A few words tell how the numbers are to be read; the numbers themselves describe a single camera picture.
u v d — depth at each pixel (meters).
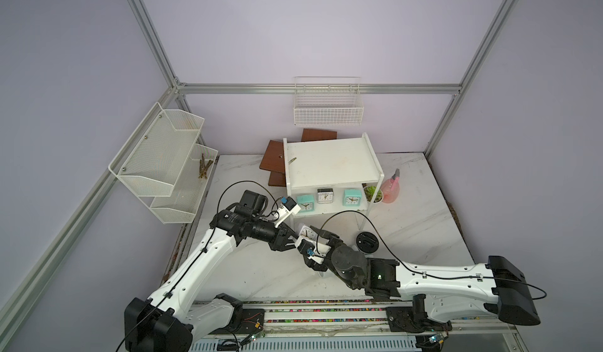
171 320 0.38
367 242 0.86
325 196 0.82
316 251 0.55
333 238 0.62
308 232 0.69
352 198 0.80
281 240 0.61
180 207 0.75
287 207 0.65
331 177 0.70
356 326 0.73
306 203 0.79
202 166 0.98
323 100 0.95
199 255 0.46
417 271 0.49
